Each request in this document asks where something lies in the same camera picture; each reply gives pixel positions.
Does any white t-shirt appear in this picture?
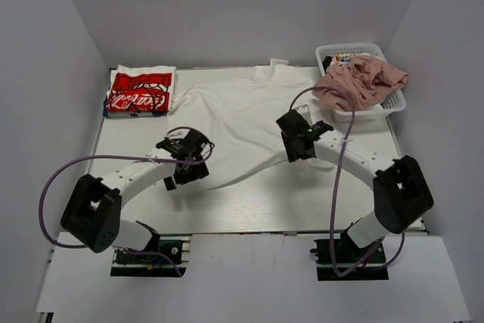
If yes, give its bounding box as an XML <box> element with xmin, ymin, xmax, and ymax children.
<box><xmin>166</xmin><ymin>61</ymin><xmax>315</xmax><ymax>194</ymax></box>

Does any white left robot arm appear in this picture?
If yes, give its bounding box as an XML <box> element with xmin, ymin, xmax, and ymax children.
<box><xmin>60</xmin><ymin>127</ymin><xmax>215</xmax><ymax>253</ymax></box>

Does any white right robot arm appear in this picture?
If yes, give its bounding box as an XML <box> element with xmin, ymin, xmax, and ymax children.
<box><xmin>276</xmin><ymin>105</ymin><xmax>434</xmax><ymax>250</ymax></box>

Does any folded red Coca-Cola t-shirt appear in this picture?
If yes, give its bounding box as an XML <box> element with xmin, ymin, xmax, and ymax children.
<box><xmin>105</xmin><ymin>65</ymin><xmax>176</xmax><ymax>112</ymax></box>

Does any pink t-shirt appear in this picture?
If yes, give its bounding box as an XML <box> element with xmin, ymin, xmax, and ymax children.
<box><xmin>312</xmin><ymin>55</ymin><xmax>409</xmax><ymax>112</ymax></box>

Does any colourful garment in basket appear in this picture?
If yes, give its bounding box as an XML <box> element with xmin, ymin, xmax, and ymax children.
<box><xmin>322</xmin><ymin>53</ymin><xmax>355</xmax><ymax>71</ymax></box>

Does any white plastic laundry basket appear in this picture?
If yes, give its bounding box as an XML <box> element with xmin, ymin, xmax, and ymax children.
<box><xmin>315</xmin><ymin>42</ymin><xmax>406</xmax><ymax>121</ymax></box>

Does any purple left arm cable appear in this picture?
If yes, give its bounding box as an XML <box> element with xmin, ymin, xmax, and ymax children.
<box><xmin>39</xmin><ymin>126</ymin><xmax>216</xmax><ymax>277</ymax></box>

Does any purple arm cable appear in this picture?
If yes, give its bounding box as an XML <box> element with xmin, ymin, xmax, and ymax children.
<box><xmin>39</xmin><ymin>126</ymin><xmax>216</xmax><ymax>277</ymax></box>
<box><xmin>289</xmin><ymin>86</ymin><xmax>406</xmax><ymax>277</ymax></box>

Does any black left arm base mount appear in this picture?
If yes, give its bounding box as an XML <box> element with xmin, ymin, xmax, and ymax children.
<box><xmin>110</xmin><ymin>235</ymin><xmax>191</xmax><ymax>278</ymax></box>

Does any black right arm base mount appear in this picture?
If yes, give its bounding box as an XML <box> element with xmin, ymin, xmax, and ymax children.
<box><xmin>309</xmin><ymin>238</ymin><xmax>389</xmax><ymax>281</ymax></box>

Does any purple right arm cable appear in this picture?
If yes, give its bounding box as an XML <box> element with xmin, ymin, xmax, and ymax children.
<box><xmin>289</xmin><ymin>86</ymin><xmax>406</xmax><ymax>277</ymax></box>

